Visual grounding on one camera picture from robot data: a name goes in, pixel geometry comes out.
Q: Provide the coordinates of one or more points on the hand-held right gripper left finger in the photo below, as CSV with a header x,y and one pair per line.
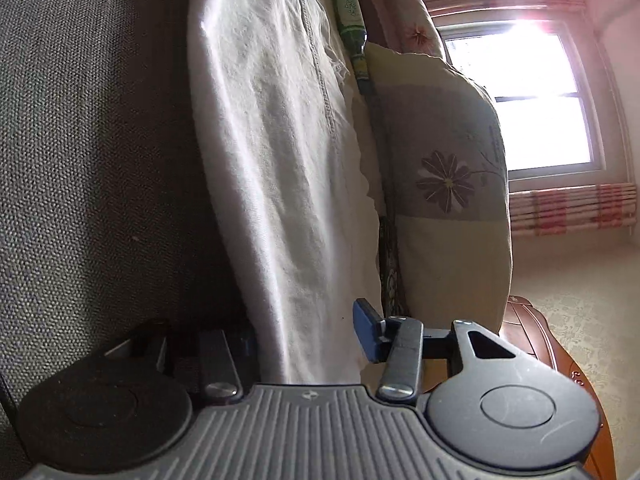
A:
x,y
220,355

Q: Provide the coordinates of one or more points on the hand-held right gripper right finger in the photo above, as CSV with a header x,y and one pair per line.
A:
x,y
365,332

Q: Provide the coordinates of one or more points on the white t-shirt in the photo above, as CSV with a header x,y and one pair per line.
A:
x,y
270,160

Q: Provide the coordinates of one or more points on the phone with cartoon case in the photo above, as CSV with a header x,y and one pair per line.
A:
x,y
389,280

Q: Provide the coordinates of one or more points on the floral pillow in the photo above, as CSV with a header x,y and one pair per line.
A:
x,y
450,240

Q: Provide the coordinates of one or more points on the wooden headboard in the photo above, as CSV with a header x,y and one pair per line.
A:
x,y
530,330

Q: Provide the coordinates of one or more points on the window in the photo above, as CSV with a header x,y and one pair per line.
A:
x,y
540,125

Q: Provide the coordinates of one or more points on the green glass bottle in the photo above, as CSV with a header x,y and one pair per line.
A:
x,y
347,10

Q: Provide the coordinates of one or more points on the folded pink floral quilt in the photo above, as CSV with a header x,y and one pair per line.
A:
x,y
400,5

